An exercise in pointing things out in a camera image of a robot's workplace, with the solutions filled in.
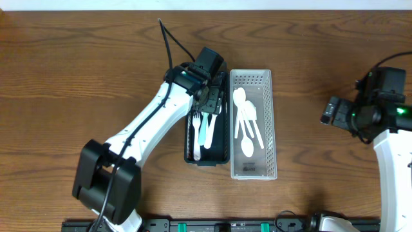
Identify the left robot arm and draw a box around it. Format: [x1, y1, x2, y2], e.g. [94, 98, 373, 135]
[72, 63, 228, 231]

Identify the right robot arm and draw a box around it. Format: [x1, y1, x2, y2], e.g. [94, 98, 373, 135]
[321, 97, 411, 231]

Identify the clear white plastic basket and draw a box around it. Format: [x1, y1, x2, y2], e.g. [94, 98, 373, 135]
[229, 69, 277, 180]

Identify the dark green plastic basket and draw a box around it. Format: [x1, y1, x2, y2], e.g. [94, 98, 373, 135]
[183, 71, 232, 166]

